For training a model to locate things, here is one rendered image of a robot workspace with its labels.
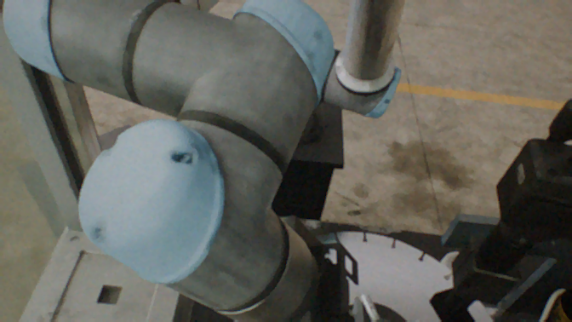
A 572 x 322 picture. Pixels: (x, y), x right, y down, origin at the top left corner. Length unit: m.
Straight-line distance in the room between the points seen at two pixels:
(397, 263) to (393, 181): 1.45
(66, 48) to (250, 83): 0.13
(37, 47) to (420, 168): 1.97
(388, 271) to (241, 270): 0.39
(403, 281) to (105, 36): 0.47
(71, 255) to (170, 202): 0.49
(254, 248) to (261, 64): 0.11
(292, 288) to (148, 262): 0.11
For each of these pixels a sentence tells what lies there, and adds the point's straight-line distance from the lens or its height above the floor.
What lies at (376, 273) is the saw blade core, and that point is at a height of 0.95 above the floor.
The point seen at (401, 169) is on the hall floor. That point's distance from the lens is 2.13.
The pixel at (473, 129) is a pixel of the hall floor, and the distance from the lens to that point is 2.53.
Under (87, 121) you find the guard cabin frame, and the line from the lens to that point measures 0.77.
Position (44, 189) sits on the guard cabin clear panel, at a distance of 0.72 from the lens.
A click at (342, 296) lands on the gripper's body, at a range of 0.38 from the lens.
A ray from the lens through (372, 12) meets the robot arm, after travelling 0.71.
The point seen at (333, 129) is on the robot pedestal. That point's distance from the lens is 1.09.
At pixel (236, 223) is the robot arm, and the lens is 0.23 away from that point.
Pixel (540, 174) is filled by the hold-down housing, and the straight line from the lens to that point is 0.35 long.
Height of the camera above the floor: 1.46
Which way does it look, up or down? 47 degrees down
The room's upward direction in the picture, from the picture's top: 8 degrees clockwise
